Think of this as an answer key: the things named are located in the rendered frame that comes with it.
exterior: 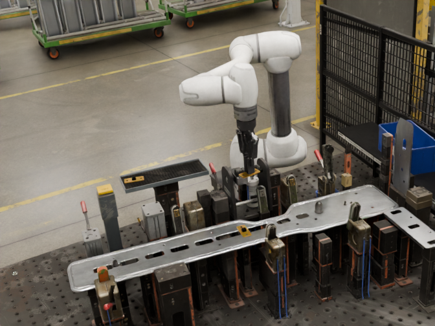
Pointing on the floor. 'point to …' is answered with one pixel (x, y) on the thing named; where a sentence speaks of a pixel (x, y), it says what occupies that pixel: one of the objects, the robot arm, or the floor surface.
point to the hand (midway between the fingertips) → (248, 164)
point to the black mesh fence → (369, 79)
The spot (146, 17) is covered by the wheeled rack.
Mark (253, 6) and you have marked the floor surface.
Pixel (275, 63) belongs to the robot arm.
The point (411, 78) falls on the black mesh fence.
